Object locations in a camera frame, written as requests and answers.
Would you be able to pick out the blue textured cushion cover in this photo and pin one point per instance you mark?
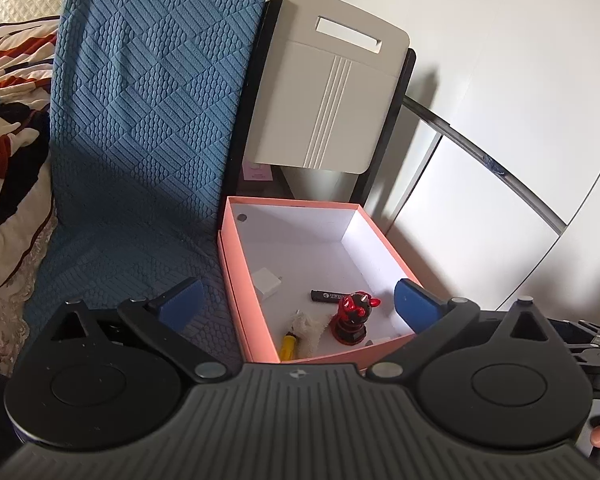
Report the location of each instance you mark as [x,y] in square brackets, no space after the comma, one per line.
[140,135]

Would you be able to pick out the silver wardrobe door strip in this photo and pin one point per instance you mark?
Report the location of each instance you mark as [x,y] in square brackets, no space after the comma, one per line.
[480,152]

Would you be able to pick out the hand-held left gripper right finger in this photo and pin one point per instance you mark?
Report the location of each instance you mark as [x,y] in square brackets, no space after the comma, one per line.
[414,305]

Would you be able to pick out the red and black toy figure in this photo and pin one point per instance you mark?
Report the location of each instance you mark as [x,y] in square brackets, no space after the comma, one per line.
[352,317]

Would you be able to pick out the white charger cube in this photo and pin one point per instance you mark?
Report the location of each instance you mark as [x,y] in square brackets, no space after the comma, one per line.
[266,284]

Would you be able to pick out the white wardrobe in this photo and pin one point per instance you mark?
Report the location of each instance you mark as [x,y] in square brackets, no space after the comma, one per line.
[505,135]

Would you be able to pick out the printed blanket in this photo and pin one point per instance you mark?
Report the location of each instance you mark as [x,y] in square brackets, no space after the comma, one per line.
[10,125]

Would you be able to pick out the white plastic folding panel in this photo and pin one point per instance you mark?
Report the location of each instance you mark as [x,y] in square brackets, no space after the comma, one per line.
[325,100]

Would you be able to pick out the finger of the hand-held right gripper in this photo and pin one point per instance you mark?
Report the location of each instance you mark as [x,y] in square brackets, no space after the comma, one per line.
[592,342]

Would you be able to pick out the pink paper carton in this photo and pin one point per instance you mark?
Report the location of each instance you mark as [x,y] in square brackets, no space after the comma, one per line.
[257,171]

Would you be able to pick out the pink cardboard box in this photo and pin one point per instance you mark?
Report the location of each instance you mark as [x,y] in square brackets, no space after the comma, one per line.
[240,290]

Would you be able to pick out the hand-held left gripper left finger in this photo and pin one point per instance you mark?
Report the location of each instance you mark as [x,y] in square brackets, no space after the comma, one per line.
[182,304]

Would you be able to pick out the floral lace bedsheet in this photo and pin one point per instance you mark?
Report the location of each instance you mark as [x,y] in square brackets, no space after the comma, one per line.
[10,310]

